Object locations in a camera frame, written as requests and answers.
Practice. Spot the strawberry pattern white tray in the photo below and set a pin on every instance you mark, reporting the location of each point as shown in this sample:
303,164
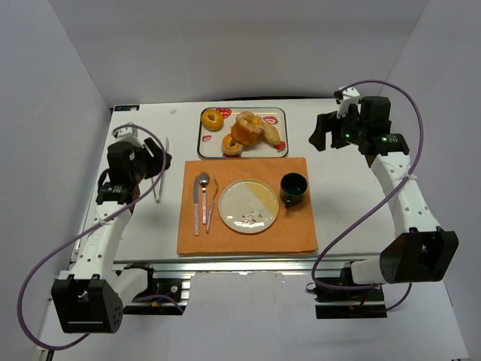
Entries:
209,142

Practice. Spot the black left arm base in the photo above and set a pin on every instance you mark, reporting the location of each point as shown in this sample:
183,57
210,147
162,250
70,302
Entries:
167,294

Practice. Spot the pink handled spoon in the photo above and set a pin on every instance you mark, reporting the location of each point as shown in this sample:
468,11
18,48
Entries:
204,180

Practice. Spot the orange round bun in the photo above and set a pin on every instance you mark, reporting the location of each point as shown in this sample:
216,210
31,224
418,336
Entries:
244,136

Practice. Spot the dark green mug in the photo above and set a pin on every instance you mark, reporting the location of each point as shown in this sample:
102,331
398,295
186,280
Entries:
293,187

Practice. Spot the sugared twisted pastry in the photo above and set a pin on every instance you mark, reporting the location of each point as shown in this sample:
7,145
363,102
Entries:
256,124

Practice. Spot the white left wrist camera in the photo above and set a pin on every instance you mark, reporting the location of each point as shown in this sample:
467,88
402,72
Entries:
127,134

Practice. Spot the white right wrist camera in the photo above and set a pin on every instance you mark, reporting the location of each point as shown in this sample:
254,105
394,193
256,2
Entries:
346,96

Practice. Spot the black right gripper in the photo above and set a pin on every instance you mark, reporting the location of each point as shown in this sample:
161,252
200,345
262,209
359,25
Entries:
334,128

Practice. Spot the beige ceramic plate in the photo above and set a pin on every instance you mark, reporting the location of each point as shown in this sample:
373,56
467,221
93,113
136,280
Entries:
248,206

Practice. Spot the black table label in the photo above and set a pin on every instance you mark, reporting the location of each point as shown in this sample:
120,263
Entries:
120,108

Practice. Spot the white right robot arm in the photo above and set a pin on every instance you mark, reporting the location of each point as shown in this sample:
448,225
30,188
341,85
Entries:
422,250

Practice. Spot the orange cloth placemat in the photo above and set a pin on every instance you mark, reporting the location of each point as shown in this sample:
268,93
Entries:
293,230

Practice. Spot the glazed donut bread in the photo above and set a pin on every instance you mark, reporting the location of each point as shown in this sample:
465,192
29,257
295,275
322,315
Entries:
212,120

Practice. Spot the pink handled knife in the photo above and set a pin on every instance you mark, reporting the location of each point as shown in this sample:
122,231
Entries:
196,206

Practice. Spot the pink handled fork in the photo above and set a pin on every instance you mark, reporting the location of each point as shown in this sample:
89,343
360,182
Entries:
212,205

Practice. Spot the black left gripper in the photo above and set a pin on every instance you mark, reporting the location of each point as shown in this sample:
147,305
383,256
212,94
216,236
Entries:
149,158

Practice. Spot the aluminium table frame rail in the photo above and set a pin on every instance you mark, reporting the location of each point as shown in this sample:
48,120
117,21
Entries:
240,267

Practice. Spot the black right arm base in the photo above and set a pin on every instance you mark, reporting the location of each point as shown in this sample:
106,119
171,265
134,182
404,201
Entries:
345,304

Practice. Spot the small donut bread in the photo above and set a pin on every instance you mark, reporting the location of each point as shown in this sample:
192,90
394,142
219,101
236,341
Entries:
230,146

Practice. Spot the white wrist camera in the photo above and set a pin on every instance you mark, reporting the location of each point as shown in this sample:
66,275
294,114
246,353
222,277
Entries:
346,96
127,134

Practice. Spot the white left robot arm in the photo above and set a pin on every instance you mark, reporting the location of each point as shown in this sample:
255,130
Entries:
92,297

